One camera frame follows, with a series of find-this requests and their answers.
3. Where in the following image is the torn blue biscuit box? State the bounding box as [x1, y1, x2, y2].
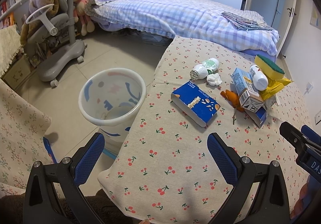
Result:
[245, 106, 267, 128]

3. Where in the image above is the yellow snack wrapper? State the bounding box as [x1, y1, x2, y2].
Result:
[260, 77, 293, 101]

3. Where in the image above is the light blue milk carton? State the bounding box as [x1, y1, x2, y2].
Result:
[231, 68, 264, 113]

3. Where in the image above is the yellow green sponge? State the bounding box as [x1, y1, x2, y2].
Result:
[254, 54, 284, 80]

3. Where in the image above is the blue cookie box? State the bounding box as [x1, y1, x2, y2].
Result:
[171, 80, 220, 127]

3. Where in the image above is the white patterned trash bin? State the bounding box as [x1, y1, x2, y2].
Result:
[78, 68, 146, 153]

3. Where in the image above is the floral cloth cover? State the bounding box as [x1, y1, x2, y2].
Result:
[0, 81, 53, 197]

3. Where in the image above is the white plastic bottle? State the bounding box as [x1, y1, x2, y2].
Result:
[249, 65, 268, 91]

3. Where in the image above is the orange candy wrapper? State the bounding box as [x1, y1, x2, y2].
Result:
[220, 90, 244, 113]

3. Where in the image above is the purple bed sheet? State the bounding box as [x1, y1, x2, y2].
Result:
[242, 49, 276, 63]

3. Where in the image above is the cherry print tablecloth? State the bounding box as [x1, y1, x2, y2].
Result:
[97, 37, 311, 223]

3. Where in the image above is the small crumpled white tissue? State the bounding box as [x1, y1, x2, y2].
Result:
[206, 73, 222, 87]

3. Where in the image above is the white green yogurt bottle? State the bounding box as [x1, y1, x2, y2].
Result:
[189, 58, 219, 80]

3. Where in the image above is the folded striped cloth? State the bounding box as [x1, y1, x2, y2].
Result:
[221, 11, 273, 31]

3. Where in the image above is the cream knitted cloth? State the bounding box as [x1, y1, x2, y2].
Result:
[0, 24, 23, 77]

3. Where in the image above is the pink plush monkey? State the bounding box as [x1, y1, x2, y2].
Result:
[73, 0, 95, 37]

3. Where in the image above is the checked blue duvet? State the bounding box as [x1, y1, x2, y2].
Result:
[85, 0, 279, 56]

